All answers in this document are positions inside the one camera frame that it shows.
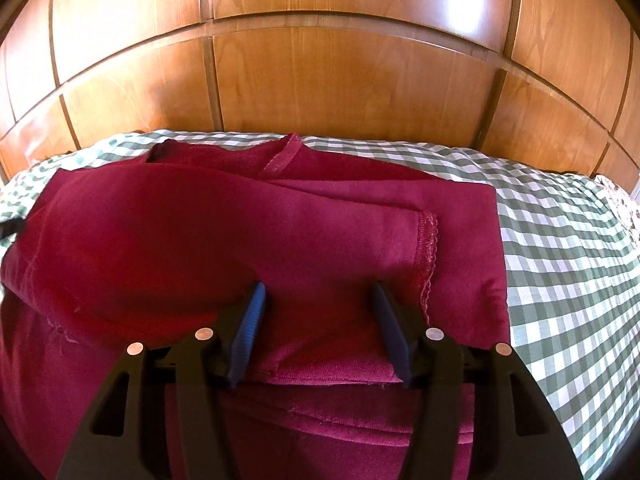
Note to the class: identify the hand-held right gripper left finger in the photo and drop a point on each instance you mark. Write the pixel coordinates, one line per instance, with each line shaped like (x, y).
(247, 330)

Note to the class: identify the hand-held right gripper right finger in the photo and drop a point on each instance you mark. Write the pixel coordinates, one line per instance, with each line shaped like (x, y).
(392, 332)

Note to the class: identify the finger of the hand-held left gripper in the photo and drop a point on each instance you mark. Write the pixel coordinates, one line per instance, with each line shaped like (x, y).
(7, 228)

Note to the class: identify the dark red knit sweater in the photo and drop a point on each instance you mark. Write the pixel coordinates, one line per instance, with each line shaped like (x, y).
(200, 240)

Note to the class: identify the green checked blanket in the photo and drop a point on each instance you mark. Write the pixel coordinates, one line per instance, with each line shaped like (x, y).
(560, 285)

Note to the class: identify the wooden panel wardrobe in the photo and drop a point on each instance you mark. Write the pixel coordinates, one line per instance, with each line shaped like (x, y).
(325, 85)

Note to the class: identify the floral bedspread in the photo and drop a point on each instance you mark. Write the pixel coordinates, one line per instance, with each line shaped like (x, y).
(625, 205)

